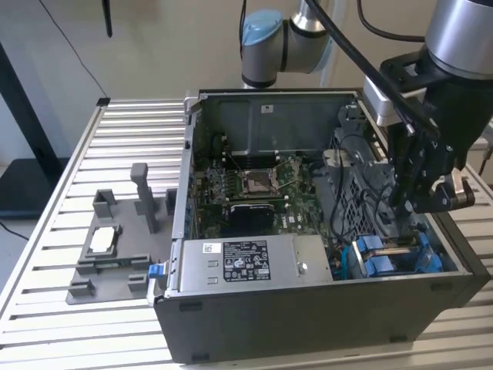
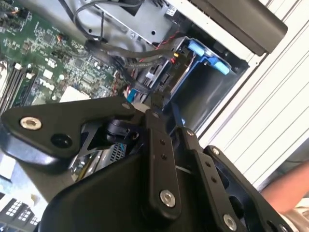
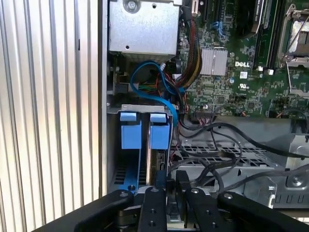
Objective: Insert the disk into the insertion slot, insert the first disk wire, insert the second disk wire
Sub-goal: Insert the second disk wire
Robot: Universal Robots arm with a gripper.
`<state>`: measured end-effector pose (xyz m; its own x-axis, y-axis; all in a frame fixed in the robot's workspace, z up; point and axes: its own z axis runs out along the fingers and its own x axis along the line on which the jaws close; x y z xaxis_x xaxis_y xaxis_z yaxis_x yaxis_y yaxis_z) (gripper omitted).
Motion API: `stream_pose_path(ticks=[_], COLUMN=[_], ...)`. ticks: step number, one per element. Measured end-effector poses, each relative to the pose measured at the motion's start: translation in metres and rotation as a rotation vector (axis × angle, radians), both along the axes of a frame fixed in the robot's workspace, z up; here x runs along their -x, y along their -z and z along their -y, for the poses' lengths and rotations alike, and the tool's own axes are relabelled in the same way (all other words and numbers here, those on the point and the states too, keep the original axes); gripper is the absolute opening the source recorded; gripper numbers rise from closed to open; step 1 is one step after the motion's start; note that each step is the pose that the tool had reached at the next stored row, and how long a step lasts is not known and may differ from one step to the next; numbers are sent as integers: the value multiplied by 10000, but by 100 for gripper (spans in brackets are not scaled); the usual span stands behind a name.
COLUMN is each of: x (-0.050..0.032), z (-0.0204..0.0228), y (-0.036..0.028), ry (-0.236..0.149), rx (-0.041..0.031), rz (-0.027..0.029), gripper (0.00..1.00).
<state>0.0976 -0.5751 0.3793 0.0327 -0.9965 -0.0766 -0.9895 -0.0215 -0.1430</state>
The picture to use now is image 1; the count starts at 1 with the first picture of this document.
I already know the green RAM stick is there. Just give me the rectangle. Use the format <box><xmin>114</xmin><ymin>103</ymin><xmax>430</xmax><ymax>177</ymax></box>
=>
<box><xmin>92</xmin><ymin>260</ymin><xmax>136</xmax><ymax>270</ymax></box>

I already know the grey metal disk bay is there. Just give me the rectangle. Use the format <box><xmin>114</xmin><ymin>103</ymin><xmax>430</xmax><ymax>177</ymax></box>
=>
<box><xmin>314</xmin><ymin>126</ymin><xmax>428</xmax><ymax>242</ymax></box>

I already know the thin black wall cable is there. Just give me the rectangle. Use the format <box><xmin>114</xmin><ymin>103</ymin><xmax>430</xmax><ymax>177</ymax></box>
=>
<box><xmin>38</xmin><ymin>0</ymin><xmax>108</xmax><ymax>100</ymax></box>

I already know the CPU socket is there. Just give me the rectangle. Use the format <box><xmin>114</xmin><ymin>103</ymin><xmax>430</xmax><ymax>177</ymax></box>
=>
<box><xmin>238</xmin><ymin>167</ymin><xmax>277</xmax><ymax>196</ymax></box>

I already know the green motherboard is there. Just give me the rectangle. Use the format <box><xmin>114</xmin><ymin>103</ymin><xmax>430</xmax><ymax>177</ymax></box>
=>
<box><xmin>192</xmin><ymin>152</ymin><xmax>336</xmax><ymax>238</ymax></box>

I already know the silver power supply unit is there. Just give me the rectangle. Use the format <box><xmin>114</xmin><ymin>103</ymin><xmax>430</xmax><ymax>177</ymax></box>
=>
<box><xmin>179</xmin><ymin>234</ymin><xmax>334</xmax><ymax>294</ymax></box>

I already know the black disk wire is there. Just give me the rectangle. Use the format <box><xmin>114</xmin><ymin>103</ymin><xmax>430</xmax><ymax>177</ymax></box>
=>
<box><xmin>379</xmin><ymin>192</ymin><xmax>405</xmax><ymax>232</ymax></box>
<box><xmin>372</xmin><ymin>184</ymin><xmax>397</xmax><ymax>234</ymax></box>

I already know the pale blue data wire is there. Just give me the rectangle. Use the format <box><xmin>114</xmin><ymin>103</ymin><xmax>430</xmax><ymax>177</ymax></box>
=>
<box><xmin>338</xmin><ymin>242</ymin><xmax>352</xmax><ymax>279</ymax></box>

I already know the black monitor stand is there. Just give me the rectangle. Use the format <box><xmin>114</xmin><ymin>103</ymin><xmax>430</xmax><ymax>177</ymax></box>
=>
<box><xmin>0</xmin><ymin>42</ymin><xmax>71</xmax><ymax>220</ymax></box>

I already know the black open PC case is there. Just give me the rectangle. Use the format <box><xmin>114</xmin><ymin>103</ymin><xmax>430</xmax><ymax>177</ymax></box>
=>
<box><xmin>153</xmin><ymin>87</ymin><xmax>492</xmax><ymax>365</ymax></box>

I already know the silver CPU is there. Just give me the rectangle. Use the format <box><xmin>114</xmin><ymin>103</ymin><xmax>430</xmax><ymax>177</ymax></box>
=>
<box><xmin>89</xmin><ymin>227</ymin><xmax>116</xmax><ymax>254</ymax></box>

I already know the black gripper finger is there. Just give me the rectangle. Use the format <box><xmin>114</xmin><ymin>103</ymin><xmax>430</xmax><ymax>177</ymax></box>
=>
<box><xmin>388</xmin><ymin>126</ymin><xmax>419</xmax><ymax>213</ymax></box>
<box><xmin>411</xmin><ymin>142</ymin><xmax>454</xmax><ymax>213</ymax></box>

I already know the long black wire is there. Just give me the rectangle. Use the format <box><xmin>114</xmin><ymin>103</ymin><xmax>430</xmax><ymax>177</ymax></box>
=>
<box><xmin>330</xmin><ymin>136</ymin><xmax>354</xmax><ymax>246</ymax></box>

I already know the black graphics card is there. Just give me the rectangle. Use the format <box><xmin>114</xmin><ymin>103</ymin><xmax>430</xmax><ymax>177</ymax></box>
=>
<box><xmin>229</xmin><ymin>202</ymin><xmax>277</xmax><ymax>236</ymax></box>

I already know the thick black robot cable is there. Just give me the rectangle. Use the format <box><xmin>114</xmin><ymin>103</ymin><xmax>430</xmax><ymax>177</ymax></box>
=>
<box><xmin>306</xmin><ymin>0</ymin><xmax>442</xmax><ymax>138</ymax></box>

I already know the thin black floor cable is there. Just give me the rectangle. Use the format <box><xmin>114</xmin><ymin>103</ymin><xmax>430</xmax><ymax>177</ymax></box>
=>
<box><xmin>0</xmin><ymin>221</ymin><xmax>30</xmax><ymax>241</ymax></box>

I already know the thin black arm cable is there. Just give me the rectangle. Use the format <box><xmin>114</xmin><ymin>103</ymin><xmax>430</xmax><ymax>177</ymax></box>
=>
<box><xmin>238</xmin><ymin>0</ymin><xmax>250</xmax><ymax>44</ymax></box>

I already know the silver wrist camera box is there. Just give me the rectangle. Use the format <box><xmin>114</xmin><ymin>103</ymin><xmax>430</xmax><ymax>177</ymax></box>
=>
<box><xmin>364</xmin><ymin>75</ymin><xmax>409</xmax><ymax>127</ymax></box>

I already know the black antenna rod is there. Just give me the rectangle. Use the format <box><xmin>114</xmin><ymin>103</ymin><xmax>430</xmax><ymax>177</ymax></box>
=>
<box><xmin>101</xmin><ymin>0</ymin><xmax>113</xmax><ymax>39</ymax></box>

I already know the grey parts rack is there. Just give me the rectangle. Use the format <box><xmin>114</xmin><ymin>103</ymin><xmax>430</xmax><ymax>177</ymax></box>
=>
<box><xmin>65</xmin><ymin>162</ymin><xmax>178</xmax><ymax>305</ymax></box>

